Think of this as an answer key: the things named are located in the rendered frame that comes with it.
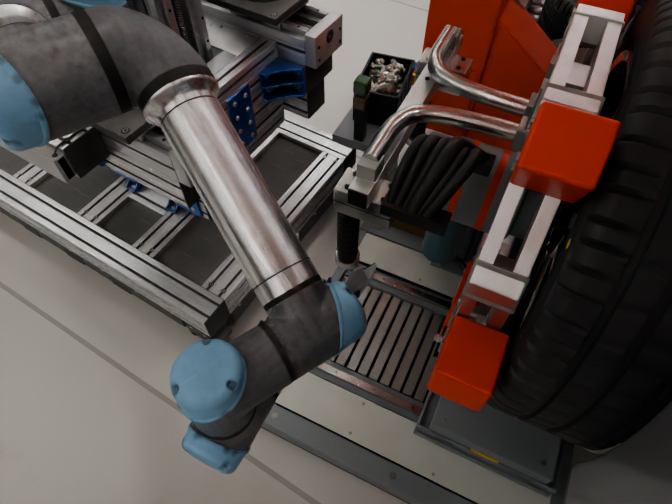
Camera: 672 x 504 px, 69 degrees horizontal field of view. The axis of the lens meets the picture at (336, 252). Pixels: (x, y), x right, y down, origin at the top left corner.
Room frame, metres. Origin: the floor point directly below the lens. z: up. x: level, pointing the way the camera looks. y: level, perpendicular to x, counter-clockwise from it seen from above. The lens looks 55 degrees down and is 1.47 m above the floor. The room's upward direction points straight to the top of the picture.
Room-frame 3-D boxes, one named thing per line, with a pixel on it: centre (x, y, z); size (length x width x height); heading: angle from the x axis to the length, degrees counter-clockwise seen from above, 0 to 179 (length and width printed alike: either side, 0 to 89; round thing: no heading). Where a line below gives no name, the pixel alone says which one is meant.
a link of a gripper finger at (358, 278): (0.38, -0.03, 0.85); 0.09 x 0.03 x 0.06; 122
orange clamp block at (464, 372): (0.26, -0.17, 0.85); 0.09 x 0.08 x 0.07; 154
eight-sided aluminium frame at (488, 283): (0.54, -0.31, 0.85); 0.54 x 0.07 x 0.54; 154
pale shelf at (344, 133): (1.31, -0.16, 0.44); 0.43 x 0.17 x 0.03; 154
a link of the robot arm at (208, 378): (0.19, 0.12, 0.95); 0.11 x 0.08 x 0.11; 124
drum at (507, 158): (0.57, -0.24, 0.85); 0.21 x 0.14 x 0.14; 64
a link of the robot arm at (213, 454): (0.18, 0.13, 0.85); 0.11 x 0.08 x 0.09; 154
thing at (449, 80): (0.68, -0.24, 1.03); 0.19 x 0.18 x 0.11; 64
